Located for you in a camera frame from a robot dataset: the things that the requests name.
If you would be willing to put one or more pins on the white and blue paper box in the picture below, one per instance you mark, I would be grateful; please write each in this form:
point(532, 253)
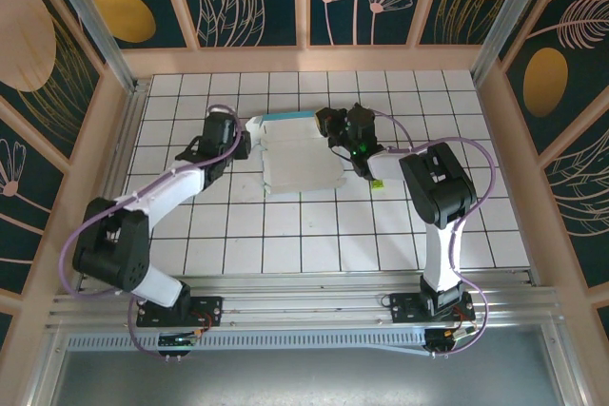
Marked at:
point(295, 163)

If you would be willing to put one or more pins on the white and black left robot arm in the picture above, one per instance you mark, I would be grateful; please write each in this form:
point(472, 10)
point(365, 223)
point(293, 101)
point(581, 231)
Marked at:
point(166, 187)

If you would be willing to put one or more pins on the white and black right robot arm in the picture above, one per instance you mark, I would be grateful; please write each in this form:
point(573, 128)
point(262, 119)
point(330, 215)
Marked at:
point(442, 187)

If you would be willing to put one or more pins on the small green block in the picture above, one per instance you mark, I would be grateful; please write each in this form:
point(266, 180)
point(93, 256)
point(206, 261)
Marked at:
point(378, 184)

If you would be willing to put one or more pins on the grey metal panel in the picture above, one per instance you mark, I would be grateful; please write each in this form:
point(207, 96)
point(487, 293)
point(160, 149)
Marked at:
point(304, 377)

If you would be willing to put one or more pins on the aluminium side rail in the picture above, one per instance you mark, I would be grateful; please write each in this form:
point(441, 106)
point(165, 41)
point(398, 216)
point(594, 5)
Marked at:
point(124, 140)

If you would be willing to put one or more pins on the aluminium frame post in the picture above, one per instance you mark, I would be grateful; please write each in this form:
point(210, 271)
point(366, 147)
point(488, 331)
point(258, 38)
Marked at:
point(509, 11)
point(95, 21)

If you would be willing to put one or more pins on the long aluminium base rail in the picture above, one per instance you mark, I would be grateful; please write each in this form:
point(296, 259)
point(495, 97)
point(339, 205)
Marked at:
point(304, 306)

